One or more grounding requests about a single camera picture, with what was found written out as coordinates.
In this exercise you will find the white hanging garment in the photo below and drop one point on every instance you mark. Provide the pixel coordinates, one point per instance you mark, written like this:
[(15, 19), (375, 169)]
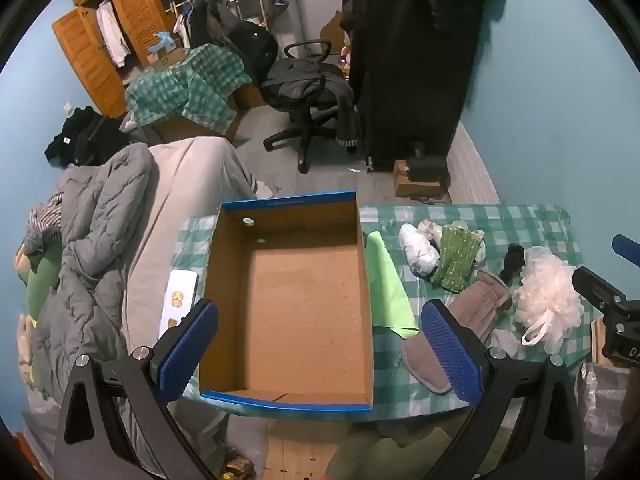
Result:
[(112, 35)]

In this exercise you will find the white sticker card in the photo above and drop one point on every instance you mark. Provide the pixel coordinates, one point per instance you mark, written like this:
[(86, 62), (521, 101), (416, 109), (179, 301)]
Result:
[(177, 290)]

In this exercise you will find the person's olive trousers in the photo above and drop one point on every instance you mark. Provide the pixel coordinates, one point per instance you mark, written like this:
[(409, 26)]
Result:
[(400, 455)]

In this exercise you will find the light green cloth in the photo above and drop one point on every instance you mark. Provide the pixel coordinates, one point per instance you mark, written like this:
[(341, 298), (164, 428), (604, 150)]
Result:
[(387, 285)]

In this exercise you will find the clear plastic bag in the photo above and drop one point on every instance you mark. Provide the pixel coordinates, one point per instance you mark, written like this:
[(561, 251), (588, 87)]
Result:
[(600, 410)]

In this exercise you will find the striped cloth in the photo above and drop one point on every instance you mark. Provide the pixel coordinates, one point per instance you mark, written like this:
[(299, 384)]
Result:
[(42, 220)]

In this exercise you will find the dark grey jacket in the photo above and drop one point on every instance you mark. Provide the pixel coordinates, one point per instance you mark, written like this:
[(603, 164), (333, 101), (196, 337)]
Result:
[(300, 85)]

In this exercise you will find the wooden louvred wardrobe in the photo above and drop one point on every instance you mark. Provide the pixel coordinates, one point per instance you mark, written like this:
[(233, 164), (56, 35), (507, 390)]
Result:
[(90, 60)]

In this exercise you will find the blue-rimmed cardboard box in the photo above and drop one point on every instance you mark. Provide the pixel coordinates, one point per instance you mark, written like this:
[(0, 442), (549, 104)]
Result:
[(295, 310)]

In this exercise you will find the yellow packet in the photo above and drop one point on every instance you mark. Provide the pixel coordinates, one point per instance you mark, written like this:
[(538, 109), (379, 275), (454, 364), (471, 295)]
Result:
[(237, 467)]

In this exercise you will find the taupe fleece mitten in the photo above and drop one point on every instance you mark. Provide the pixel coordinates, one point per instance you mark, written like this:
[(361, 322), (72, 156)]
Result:
[(480, 305)]

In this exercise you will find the black fabric wardrobe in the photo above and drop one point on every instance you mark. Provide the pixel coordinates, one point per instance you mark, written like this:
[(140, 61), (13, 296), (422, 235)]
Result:
[(410, 60)]

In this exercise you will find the green pillow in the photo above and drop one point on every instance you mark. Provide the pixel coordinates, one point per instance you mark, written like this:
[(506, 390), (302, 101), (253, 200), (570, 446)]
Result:
[(42, 285)]

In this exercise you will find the black heater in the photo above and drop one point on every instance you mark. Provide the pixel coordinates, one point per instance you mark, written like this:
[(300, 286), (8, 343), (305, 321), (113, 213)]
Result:
[(425, 167)]

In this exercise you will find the green checked cover cloth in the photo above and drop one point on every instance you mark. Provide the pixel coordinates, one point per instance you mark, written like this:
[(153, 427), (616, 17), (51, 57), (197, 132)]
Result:
[(200, 85)]

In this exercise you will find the white door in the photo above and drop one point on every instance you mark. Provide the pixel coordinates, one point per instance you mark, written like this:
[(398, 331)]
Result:
[(310, 5)]

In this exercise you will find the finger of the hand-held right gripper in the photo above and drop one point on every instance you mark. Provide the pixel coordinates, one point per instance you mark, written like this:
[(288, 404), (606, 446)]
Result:
[(595, 285), (627, 246)]

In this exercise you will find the pale pink bath loofah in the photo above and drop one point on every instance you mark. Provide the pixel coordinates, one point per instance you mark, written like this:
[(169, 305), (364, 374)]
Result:
[(545, 290)]

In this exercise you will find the green knitted cloth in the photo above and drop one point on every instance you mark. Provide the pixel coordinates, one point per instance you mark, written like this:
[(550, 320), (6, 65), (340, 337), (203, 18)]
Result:
[(455, 260)]

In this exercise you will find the pile of black clothes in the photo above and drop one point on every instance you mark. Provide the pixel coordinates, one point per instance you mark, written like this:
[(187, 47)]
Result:
[(85, 135)]

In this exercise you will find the black office chair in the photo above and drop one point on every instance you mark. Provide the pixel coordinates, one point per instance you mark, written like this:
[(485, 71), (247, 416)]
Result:
[(300, 125)]

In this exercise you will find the green checked tablecloth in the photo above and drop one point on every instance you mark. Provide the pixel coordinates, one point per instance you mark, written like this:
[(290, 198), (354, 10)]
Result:
[(525, 225)]

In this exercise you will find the small cardboard box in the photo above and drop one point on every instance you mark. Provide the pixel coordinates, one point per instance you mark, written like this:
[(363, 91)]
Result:
[(402, 180)]

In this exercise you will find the small white cloth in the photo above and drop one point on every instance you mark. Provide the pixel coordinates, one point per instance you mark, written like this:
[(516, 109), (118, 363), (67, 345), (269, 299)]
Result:
[(504, 342)]

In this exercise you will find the black sock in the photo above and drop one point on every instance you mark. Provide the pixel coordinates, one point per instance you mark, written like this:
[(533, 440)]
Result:
[(512, 260)]

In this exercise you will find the large cardboard box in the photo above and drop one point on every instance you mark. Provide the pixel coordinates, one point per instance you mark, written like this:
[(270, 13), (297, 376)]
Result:
[(245, 97)]

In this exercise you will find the black backpack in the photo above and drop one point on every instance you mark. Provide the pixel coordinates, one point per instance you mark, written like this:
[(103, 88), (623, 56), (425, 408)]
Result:
[(252, 45)]

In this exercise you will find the beige bed sheet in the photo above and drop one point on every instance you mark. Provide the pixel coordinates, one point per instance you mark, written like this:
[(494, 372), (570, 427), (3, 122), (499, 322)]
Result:
[(175, 200)]

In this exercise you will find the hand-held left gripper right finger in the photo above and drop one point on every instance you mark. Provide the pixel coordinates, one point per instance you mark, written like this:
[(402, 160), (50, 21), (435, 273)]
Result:
[(450, 355)]

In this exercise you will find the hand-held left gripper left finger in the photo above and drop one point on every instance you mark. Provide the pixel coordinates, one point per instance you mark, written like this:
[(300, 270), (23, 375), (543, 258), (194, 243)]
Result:
[(187, 345)]

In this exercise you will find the white sock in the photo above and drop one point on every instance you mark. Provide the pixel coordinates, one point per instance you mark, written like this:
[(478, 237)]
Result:
[(417, 250)]

